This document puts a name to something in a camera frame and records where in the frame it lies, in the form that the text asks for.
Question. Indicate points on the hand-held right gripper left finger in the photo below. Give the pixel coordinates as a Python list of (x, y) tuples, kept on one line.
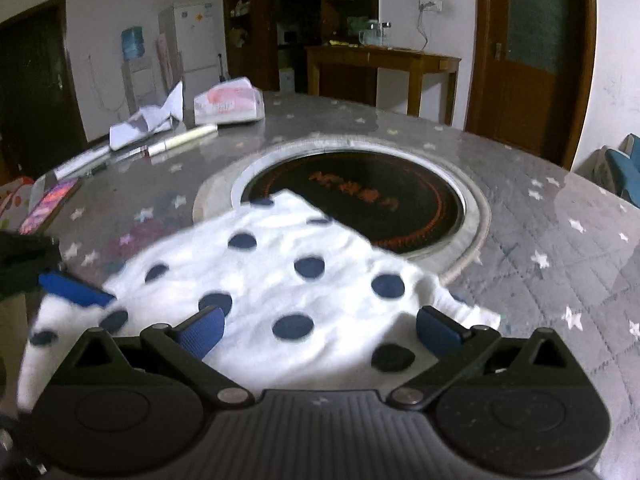
[(202, 334)]

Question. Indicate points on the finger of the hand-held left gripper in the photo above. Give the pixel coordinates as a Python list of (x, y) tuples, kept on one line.
[(75, 290)]

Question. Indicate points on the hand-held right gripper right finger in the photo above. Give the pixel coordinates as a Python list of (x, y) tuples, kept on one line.
[(436, 332)]

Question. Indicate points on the white polka-dot garment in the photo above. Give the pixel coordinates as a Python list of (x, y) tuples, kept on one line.
[(280, 270)]

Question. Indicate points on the red patterned cloth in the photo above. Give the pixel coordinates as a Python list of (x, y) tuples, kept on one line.
[(12, 200)]

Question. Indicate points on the colourful pink booklet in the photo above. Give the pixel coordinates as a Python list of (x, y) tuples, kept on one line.
[(50, 205)]

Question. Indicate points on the grey star-print tablecloth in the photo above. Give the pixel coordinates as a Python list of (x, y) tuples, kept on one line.
[(550, 260)]

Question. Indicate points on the round black induction cooktop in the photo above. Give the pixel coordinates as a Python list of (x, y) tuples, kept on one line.
[(400, 200)]

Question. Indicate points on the dark marker pen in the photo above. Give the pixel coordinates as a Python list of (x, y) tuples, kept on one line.
[(117, 159)]

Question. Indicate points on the dark wooden door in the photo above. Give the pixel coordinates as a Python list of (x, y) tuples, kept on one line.
[(35, 100)]

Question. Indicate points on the crumpled white paper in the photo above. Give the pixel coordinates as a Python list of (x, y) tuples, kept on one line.
[(145, 122)]

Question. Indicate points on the white tube pen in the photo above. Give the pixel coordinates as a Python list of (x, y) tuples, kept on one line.
[(182, 139)]

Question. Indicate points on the white water dispenser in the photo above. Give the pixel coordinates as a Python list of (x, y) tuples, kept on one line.
[(140, 85)]

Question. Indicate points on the pink white tissue pack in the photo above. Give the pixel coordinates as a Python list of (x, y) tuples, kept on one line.
[(230, 102)]

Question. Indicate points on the pink board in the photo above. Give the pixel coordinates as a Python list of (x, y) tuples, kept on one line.
[(167, 70)]

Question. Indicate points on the blue water bottle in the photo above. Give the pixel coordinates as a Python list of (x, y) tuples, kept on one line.
[(133, 44)]

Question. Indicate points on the blue chair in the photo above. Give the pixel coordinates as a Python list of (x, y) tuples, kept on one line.
[(625, 172)]

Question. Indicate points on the white refrigerator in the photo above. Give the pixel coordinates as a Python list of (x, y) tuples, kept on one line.
[(195, 45)]

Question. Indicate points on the wooden side table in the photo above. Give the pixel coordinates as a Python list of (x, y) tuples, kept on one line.
[(385, 60)]

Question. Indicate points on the brown glass-panel door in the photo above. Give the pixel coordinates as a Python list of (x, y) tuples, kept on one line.
[(530, 60)]

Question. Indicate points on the glass jug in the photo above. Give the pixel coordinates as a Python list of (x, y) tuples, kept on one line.
[(372, 35)]

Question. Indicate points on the dark wooden shelf cabinet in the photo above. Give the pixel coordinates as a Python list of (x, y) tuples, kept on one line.
[(260, 20)]

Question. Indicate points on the white wall socket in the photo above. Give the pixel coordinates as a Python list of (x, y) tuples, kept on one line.
[(431, 6)]

